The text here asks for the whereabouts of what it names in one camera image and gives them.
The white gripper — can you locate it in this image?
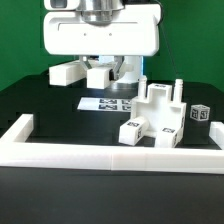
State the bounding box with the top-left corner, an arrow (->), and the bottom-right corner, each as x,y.
43,0 -> 162,76

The white chair back part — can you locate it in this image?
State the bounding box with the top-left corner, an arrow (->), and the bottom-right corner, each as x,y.
49,61 -> 114,89

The white chair seat part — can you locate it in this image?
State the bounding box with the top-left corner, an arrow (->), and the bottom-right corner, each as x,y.
130,78 -> 186,139

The white tagged block front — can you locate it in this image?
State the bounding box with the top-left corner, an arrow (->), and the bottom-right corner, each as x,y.
119,116 -> 149,146

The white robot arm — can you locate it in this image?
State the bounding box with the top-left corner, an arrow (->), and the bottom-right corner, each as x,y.
43,0 -> 162,89

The white flat tagged plank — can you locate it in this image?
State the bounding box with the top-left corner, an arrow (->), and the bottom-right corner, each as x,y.
78,97 -> 131,112

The white tagged cube right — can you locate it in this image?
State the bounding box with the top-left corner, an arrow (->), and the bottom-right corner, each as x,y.
190,104 -> 210,121

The white U-shaped border frame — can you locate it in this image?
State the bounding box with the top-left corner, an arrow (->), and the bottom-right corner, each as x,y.
0,114 -> 224,174

